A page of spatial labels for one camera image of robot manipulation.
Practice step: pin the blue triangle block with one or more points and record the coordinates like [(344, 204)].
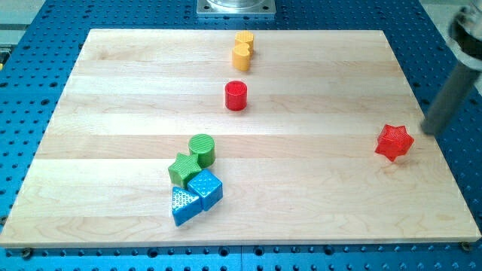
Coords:
[(185, 205)]

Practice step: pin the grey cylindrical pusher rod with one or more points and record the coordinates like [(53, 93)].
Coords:
[(449, 99)]

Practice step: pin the red cylinder block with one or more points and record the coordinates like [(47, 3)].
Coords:
[(236, 95)]

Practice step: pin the light wooden board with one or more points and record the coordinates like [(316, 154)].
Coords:
[(297, 164)]

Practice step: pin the green star block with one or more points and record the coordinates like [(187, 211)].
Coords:
[(184, 169)]

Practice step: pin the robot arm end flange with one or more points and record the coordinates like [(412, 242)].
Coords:
[(465, 35)]

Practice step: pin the green cylinder block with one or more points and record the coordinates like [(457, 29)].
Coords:
[(204, 146)]

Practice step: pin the yellow hexagon block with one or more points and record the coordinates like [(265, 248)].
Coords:
[(245, 37)]

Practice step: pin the red star block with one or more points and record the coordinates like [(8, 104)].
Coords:
[(393, 142)]

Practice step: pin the blue cube block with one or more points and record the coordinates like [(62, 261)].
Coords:
[(208, 187)]

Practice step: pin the yellow heart block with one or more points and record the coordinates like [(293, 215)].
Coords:
[(241, 57)]

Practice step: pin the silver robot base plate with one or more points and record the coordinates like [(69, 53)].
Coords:
[(236, 7)]

